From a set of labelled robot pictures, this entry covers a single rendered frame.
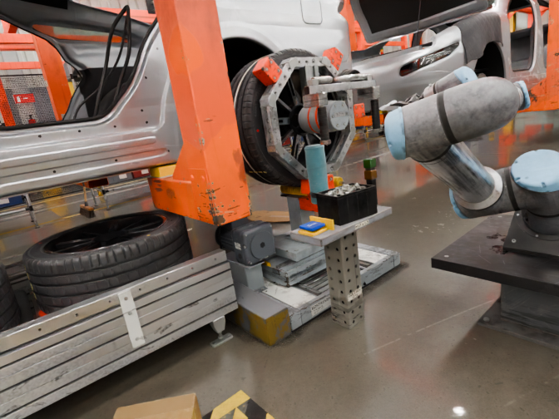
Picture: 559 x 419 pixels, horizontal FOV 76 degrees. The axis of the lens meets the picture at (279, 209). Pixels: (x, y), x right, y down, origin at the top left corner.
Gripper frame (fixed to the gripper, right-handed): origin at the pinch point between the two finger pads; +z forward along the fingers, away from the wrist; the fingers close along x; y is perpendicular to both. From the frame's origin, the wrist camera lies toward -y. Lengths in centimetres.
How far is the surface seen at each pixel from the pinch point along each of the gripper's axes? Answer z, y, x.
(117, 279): 49, -112, 31
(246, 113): 31, -30, 44
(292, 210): 62, -27, -8
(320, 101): 1.6, -21.2, 27.5
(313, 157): 20.0, -27.1, 11.1
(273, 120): 23.5, -27.5, 34.0
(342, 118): 12.6, -6.2, 14.3
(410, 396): -13, -88, -54
